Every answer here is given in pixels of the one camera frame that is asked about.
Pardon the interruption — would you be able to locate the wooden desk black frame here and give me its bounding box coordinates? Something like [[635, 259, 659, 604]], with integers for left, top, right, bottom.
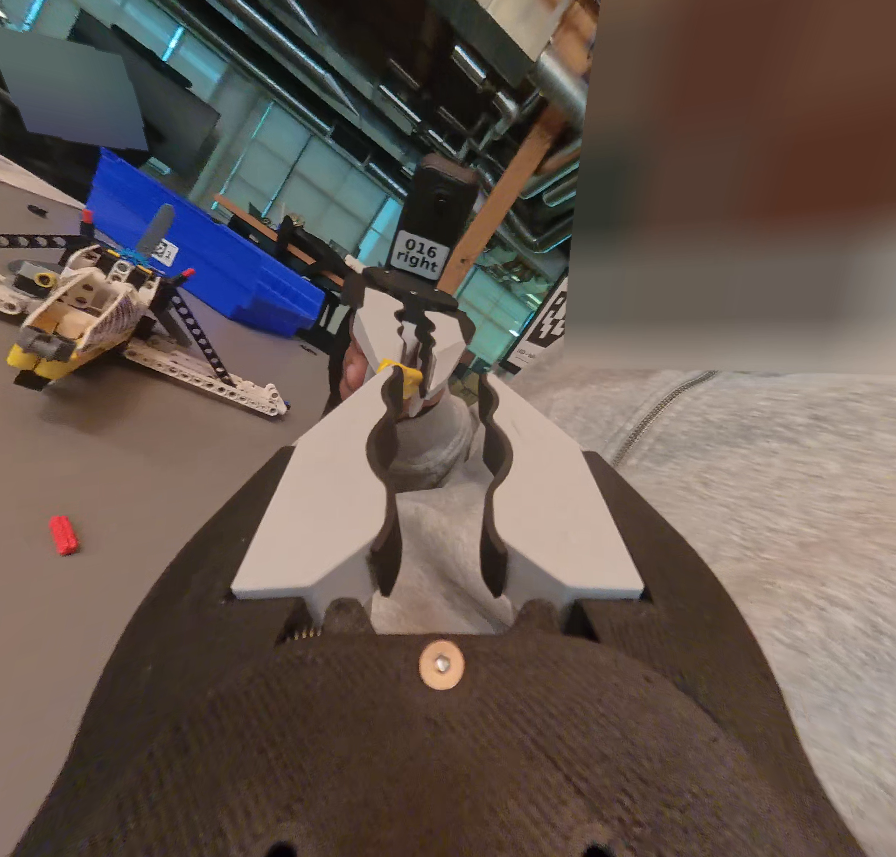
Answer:
[[212, 194, 368, 291]]

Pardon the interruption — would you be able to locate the grey sweatshirt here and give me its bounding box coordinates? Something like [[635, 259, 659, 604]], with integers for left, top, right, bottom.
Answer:
[[371, 367, 896, 857]]

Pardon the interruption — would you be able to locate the person's right hand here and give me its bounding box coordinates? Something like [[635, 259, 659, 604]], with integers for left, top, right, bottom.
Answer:
[[341, 344, 377, 400]]

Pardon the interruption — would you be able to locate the wooden post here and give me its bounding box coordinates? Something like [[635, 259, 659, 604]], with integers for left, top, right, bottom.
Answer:
[[435, 104, 569, 296]]

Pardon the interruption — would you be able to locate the zebra striped lego plane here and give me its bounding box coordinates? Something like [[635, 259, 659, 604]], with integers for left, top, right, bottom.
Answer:
[[0, 202, 291, 420]]

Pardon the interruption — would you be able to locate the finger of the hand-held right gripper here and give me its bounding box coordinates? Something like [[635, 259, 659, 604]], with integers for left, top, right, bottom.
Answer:
[[409, 309, 470, 417], [352, 290, 421, 380]]

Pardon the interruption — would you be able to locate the black screen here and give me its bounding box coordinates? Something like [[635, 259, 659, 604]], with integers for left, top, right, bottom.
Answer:
[[70, 10, 221, 165]]

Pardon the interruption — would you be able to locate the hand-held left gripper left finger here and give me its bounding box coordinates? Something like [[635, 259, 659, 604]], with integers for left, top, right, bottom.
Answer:
[[231, 367, 408, 616]]

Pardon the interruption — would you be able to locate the silver air duct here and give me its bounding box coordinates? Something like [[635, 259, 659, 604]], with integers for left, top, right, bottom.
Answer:
[[533, 45, 590, 130]]

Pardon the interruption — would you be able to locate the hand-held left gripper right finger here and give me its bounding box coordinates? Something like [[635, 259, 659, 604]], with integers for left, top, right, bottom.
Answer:
[[478, 372, 645, 614]]

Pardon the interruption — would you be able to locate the framed marker sign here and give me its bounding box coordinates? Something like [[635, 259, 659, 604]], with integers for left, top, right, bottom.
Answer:
[[518, 276, 571, 376]]

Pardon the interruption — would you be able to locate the blue box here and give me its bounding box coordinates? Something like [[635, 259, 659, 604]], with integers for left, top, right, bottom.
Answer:
[[84, 146, 338, 340]]

